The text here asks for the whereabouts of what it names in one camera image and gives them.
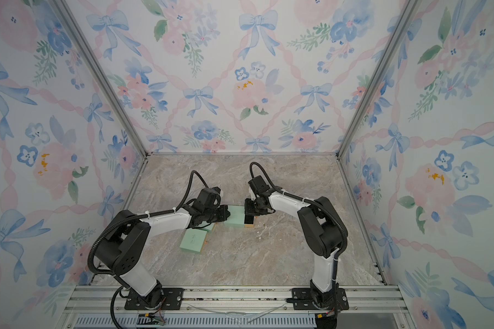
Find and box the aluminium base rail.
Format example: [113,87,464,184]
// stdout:
[56,285,415,328]

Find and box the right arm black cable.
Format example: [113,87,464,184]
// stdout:
[248,161,349,297]

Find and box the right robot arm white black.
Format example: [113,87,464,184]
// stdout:
[245,175,348,311]

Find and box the small green jewelry box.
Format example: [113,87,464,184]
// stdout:
[180,229,208,254]

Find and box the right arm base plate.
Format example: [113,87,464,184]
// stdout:
[286,286,349,312]

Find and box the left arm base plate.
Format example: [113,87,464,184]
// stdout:
[124,287,185,311]

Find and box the aluminium frame post left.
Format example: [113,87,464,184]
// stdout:
[49,1,148,158]

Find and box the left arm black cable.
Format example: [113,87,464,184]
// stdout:
[87,170,223,329]

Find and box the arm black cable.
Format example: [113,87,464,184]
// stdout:
[248,161,349,297]
[87,170,223,329]

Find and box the aluminium frame post right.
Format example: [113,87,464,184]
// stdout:
[336,0,421,162]

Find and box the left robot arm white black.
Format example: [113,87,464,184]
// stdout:
[87,186,231,309]

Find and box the aluminium frame post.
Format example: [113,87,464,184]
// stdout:
[49,1,148,158]
[336,0,421,162]

